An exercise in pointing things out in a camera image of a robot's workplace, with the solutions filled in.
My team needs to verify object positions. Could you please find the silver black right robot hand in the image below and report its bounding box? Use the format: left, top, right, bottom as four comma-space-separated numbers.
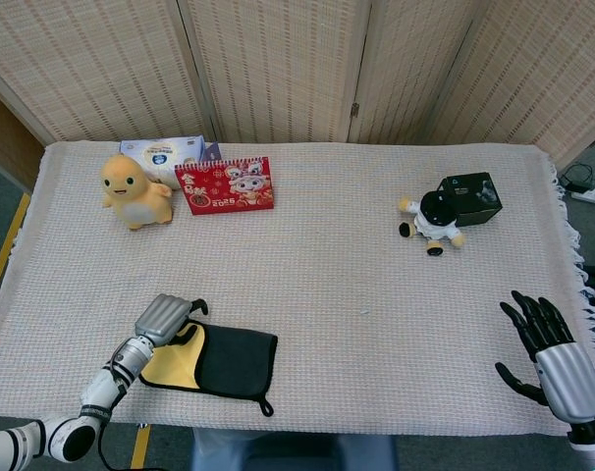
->
494, 289, 595, 423

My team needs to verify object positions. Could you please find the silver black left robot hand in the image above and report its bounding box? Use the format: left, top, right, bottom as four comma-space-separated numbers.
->
134, 292, 210, 347

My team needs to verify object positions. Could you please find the yellow cloth with black trim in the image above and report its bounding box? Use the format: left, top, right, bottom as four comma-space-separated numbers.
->
137, 318, 280, 418

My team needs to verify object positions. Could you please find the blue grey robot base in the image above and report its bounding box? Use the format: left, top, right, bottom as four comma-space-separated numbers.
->
189, 426, 400, 471

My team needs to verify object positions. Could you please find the yellow plush dinosaur toy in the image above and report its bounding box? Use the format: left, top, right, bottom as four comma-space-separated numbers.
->
99, 152, 176, 232

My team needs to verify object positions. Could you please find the red desk calendar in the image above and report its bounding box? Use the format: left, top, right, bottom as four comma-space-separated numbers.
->
174, 156, 275, 217

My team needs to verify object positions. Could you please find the white blue tissue pack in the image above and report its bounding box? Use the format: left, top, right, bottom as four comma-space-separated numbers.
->
119, 137, 206, 187

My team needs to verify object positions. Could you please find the white power strip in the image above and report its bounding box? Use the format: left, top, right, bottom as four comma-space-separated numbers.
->
569, 184, 595, 206

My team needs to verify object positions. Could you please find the beige woven tablecloth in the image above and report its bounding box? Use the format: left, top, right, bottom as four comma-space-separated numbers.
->
0, 139, 595, 438

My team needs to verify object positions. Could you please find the black cardboard box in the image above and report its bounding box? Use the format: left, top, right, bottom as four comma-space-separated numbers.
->
437, 171, 504, 228

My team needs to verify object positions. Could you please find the plush doll with black helmet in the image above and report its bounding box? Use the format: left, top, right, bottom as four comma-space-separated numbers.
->
398, 189, 468, 258

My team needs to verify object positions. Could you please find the woven folding screen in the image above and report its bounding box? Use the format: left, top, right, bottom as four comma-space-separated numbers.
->
0, 0, 595, 171

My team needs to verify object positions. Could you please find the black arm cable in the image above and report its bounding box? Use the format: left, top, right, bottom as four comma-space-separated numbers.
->
95, 424, 132, 471

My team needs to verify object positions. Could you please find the black power adapter with cable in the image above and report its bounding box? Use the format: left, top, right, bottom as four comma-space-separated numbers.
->
558, 164, 595, 193

